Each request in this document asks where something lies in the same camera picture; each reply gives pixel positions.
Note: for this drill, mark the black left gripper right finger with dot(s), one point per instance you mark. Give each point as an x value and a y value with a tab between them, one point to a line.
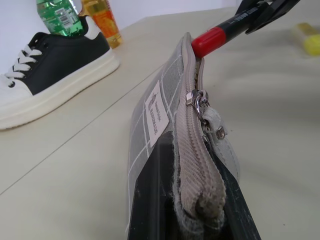
238	215

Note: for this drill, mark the grey grid zipper pouch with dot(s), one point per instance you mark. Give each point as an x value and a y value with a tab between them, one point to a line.
192	155

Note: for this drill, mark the green plastic bottle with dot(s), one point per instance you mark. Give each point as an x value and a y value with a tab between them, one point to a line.
60	17

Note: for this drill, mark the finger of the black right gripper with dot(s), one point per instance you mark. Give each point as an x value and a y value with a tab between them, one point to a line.
246	5
272	15

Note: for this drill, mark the red capped black marker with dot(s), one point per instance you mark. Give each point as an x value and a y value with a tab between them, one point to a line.
208	41

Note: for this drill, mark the black and white sneaker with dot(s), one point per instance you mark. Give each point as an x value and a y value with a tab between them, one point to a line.
62	70

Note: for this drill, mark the orange juice bottle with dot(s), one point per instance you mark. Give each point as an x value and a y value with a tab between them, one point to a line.
108	22

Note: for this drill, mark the yellow highlighter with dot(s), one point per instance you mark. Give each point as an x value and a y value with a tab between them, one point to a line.
308	40

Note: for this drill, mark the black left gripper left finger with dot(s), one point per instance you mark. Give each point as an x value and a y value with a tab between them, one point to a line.
152	190

